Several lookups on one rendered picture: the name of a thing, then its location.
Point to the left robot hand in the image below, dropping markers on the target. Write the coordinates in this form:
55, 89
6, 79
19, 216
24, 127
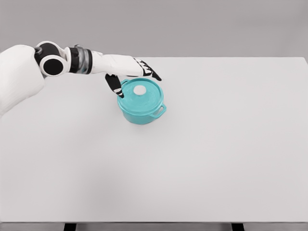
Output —
125, 64

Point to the teal pot lid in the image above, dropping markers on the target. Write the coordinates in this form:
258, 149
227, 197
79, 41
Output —
140, 96

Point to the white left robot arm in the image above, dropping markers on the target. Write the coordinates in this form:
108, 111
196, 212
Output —
19, 69

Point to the teal pot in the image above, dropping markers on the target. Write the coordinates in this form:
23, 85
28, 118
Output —
144, 115

